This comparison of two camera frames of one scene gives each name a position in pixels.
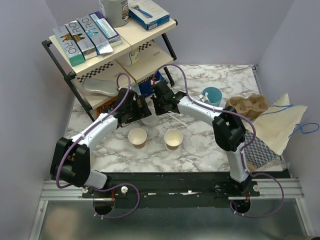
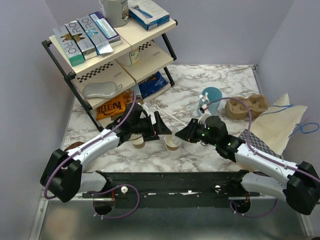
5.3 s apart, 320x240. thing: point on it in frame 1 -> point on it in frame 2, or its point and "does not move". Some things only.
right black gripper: x=157 y=111 -> x=188 y=133
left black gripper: x=141 y=112 -> x=159 y=127
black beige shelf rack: x=103 y=80 does not move
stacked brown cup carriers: x=253 y=106 does not move
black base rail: x=174 y=189 does not move
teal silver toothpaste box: x=74 y=51 does not move
